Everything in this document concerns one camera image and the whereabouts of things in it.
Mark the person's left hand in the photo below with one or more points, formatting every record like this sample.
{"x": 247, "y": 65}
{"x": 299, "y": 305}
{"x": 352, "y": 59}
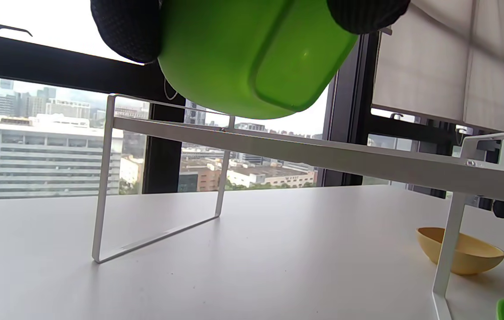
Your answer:
{"x": 127, "y": 31}

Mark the yellow small dish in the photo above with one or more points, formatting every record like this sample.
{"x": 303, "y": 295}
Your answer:
{"x": 470, "y": 258}

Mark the white roller blind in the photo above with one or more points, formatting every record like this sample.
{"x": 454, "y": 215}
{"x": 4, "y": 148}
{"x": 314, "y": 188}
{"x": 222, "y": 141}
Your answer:
{"x": 434, "y": 66}

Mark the black window frame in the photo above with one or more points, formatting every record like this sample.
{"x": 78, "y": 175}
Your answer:
{"x": 163, "y": 169}

